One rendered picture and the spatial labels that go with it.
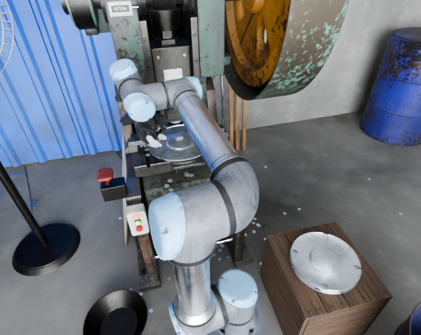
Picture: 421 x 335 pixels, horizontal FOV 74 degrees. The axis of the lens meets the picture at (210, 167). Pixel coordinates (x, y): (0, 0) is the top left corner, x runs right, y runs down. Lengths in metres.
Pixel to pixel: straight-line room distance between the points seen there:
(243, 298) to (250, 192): 0.40
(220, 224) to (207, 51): 0.75
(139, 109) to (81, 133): 1.92
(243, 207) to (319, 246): 0.90
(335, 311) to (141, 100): 1.04
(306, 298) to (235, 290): 0.47
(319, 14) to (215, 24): 0.36
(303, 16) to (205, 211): 0.62
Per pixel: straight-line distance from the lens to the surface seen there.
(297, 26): 0.91
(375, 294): 1.39
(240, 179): 0.55
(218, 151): 0.62
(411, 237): 2.21
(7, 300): 1.97
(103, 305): 1.67
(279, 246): 1.40
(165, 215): 0.50
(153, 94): 0.78
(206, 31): 1.10
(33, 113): 2.64
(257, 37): 1.28
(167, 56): 1.14
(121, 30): 1.07
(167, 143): 1.24
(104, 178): 1.16
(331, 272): 1.34
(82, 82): 2.46
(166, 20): 1.14
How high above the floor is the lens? 1.45
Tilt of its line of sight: 38 degrees down
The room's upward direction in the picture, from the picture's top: 2 degrees counter-clockwise
